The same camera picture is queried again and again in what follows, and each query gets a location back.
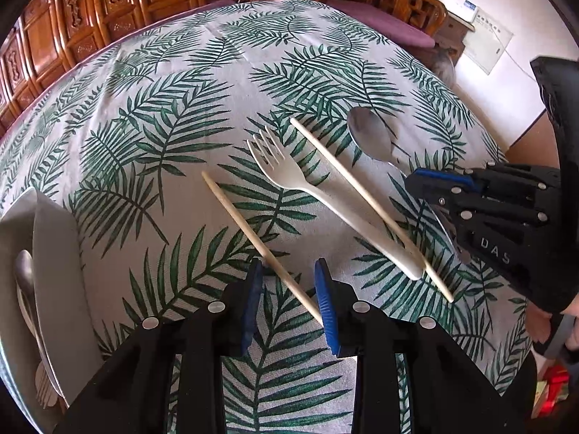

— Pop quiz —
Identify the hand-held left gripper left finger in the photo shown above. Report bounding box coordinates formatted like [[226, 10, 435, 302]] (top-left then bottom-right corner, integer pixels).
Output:
[[54, 258, 265, 434]]

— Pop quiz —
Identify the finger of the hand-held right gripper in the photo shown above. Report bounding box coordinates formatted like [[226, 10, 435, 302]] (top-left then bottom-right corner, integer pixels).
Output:
[[405, 183, 551, 261], [404, 162, 562, 200]]

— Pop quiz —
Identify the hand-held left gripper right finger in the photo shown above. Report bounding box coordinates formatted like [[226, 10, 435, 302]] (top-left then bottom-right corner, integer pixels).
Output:
[[313, 258, 528, 434]]

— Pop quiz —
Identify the wooden chopstick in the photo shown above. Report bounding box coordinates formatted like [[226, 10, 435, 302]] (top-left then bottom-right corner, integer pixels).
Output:
[[201, 172, 325, 327], [289, 118, 455, 303]]

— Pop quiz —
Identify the metal spoon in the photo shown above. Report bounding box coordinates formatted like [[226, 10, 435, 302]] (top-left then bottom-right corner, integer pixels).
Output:
[[13, 250, 55, 394], [347, 106, 462, 258]]

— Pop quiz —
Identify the grey rectangular container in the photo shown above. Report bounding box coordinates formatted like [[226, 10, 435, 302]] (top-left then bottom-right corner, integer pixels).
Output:
[[0, 187, 106, 417]]

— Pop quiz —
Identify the beige plastic fork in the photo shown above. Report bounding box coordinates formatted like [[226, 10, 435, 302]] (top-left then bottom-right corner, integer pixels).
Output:
[[246, 127, 426, 281], [34, 362, 59, 410]]

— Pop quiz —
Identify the person's right hand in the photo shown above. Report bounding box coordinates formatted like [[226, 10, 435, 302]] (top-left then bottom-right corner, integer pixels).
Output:
[[525, 308, 551, 345]]

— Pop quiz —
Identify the clear plastic bag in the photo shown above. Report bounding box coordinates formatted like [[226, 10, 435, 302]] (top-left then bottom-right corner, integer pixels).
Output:
[[430, 47, 457, 86]]

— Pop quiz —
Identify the red and green box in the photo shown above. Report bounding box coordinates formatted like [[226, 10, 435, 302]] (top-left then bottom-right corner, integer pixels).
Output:
[[531, 364, 571, 419]]

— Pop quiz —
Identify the wooden side table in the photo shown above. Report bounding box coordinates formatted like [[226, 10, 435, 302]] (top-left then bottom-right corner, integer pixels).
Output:
[[434, 0, 476, 61]]

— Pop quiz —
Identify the purple armchair cushion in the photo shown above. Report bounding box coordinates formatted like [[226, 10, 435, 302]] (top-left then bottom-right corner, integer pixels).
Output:
[[326, 0, 437, 49]]

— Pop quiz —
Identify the green leaf print tablecloth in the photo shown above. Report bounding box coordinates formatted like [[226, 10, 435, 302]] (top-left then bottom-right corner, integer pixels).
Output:
[[0, 0, 534, 434]]

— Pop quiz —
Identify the carved wooden sofa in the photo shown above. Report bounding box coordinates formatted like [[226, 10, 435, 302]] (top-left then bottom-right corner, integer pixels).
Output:
[[0, 0, 376, 134]]

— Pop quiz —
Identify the white wall panel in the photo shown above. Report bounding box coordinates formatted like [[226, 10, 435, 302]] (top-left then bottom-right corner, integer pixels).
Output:
[[462, 9, 514, 75]]

